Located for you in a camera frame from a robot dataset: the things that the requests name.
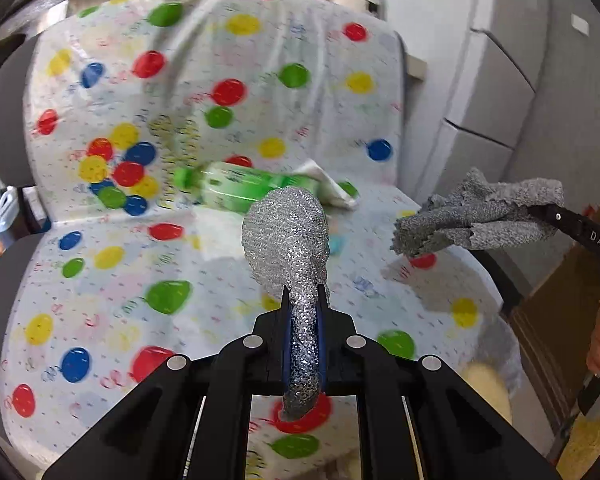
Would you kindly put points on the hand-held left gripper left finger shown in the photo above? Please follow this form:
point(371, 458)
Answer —
point(287, 340)

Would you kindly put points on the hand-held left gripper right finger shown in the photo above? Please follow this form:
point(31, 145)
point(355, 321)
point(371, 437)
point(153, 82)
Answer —
point(322, 340)

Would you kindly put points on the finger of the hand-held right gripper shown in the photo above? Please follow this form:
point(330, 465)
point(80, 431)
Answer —
point(585, 240)

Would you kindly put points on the grey rag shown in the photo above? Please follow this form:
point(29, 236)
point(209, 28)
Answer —
point(480, 220)

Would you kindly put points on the silver glitter scouring cloth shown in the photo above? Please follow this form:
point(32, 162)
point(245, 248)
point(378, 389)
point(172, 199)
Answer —
point(285, 230)

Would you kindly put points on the wooden furniture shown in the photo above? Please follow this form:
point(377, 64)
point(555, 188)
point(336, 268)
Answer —
point(555, 310)

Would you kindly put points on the grey mesh bin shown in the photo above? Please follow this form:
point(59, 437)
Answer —
point(502, 345)

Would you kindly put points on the person's right leg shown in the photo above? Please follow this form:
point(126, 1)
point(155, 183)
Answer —
point(485, 395)

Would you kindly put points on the green plastic bottle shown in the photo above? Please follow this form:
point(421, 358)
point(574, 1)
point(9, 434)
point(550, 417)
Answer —
point(230, 182)

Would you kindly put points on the balloon printed plastic cloth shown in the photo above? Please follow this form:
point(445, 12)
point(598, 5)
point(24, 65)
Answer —
point(130, 260)

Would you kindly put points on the white refrigerator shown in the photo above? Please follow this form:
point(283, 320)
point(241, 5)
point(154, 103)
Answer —
point(505, 60)

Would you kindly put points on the black office chair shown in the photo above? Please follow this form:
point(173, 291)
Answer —
point(10, 125)

